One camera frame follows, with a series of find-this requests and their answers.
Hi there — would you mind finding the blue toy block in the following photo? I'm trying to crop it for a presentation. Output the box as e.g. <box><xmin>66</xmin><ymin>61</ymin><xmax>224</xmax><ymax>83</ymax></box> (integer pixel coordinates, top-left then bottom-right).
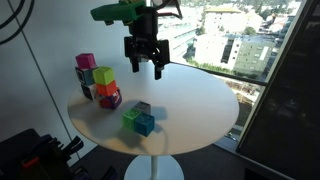
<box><xmin>133</xmin><ymin>112</ymin><xmax>156</xmax><ymax>138</ymax></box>

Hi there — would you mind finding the dark window frame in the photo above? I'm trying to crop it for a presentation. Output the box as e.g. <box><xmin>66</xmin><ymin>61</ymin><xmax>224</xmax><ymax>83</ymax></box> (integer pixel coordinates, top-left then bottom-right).
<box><xmin>130</xmin><ymin>0</ymin><xmax>268</xmax><ymax>87</ymax></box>

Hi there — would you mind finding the orange toy block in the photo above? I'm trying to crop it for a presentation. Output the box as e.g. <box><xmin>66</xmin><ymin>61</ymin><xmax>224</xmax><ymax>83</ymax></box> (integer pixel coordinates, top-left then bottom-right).
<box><xmin>95</xmin><ymin>80</ymin><xmax>119</xmax><ymax>98</ymax></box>

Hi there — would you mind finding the black panel screen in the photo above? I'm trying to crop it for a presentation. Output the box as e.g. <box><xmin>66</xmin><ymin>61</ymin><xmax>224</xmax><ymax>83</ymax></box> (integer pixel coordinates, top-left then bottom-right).
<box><xmin>235</xmin><ymin>0</ymin><xmax>320</xmax><ymax>180</ymax></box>

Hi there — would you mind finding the green toy block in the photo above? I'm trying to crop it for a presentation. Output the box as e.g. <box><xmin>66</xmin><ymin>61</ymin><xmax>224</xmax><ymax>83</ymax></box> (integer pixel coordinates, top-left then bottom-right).
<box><xmin>121</xmin><ymin>107</ymin><xmax>143</xmax><ymax>132</ymax></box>

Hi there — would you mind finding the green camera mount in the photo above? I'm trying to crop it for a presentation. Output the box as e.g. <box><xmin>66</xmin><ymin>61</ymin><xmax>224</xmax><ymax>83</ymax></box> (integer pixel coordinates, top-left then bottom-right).
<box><xmin>90</xmin><ymin>0</ymin><xmax>148</xmax><ymax>27</ymax></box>

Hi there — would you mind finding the white table pedestal base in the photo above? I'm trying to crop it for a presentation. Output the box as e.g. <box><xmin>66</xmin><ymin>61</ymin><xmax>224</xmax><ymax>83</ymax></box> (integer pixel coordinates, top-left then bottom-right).
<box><xmin>123</xmin><ymin>154</ymin><xmax>185</xmax><ymax>180</ymax></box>

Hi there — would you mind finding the magenta toy block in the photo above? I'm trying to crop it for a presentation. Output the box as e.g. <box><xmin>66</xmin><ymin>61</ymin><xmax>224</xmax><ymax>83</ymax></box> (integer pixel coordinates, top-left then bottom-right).
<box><xmin>75</xmin><ymin>53</ymin><xmax>98</xmax><ymax>70</ymax></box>

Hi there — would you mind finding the white and black toy block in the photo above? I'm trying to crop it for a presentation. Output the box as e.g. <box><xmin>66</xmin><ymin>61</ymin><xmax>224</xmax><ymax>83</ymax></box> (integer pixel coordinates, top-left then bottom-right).
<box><xmin>80</xmin><ymin>83</ymin><xmax>98</xmax><ymax>102</ymax></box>

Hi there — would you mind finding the dark teal toy block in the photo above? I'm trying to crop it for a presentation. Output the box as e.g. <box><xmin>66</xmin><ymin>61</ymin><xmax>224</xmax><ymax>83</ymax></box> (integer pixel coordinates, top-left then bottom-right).
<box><xmin>74</xmin><ymin>66</ymin><xmax>99</xmax><ymax>86</ymax></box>

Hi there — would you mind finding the grey toy block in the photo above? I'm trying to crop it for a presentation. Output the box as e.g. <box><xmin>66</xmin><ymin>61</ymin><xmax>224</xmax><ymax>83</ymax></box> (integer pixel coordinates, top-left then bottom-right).
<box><xmin>132</xmin><ymin>101</ymin><xmax>152</xmax><ymax>116</ymax></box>

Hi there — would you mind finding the black equipment pile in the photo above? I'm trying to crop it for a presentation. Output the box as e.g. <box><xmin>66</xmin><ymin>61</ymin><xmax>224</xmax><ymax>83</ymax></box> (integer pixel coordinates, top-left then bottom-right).
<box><xmin>0</xmin><ymin>128</ymin><xmax>118</xmax><ymax>180</ymax></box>

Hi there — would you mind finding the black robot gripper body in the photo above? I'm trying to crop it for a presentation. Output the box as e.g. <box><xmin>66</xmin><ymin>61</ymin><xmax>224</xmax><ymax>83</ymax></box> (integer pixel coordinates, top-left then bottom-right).
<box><xmin>123</xmin><ymin>6</ymin><xmax>171</xmax><ymax>67</ymax></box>

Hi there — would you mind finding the white apartment building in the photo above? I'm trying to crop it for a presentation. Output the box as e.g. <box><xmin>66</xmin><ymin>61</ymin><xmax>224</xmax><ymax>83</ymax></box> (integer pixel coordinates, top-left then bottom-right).
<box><xmin>194</xmin><ymin>6</ymin><xmax>265</xmax><ymax>69</ymax></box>

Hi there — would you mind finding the lime yellow toy block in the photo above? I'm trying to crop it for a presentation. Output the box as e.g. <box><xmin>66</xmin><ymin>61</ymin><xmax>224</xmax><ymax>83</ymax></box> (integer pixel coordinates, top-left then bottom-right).
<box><xmin>92</xmin><ymin>66</ymin><xmax>116</xmax><ymax>86</ymax></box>

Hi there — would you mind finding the grey green apartment building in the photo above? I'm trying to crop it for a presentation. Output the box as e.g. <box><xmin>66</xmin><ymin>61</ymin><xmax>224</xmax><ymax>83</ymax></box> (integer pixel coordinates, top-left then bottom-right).
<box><xmin>232</xmin><ymin>35</ymin><xmax>278</xmax><ymax>77</ymax></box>

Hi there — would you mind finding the orange tool handle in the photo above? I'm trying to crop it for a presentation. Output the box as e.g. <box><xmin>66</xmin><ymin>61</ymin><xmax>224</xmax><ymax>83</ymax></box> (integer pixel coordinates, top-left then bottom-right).
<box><xmin>20</xmin><ymin>156</ymin><xmax>42</xmax><ymax>170</ymax></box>

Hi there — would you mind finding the purple toy block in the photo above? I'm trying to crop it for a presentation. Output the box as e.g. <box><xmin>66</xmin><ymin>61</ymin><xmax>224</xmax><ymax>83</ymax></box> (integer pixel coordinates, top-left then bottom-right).
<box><xmin>97</xmin><ymin>89</ymin><xmax>123</xmax><ymax>111</ymax></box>

